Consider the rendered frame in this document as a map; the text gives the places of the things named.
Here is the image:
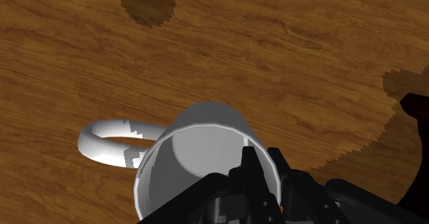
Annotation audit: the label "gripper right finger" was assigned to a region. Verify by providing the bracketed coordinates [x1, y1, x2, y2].
[267, 147, 429, 224]

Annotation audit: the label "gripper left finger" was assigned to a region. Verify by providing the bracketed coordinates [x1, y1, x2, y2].
[137, 146, 287, 224]

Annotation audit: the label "white mug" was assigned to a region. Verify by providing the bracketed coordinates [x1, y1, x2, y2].
[77, 100, 283, 223]

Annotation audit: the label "black curved object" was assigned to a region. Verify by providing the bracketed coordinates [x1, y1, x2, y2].
[396, 92, 429, 219]

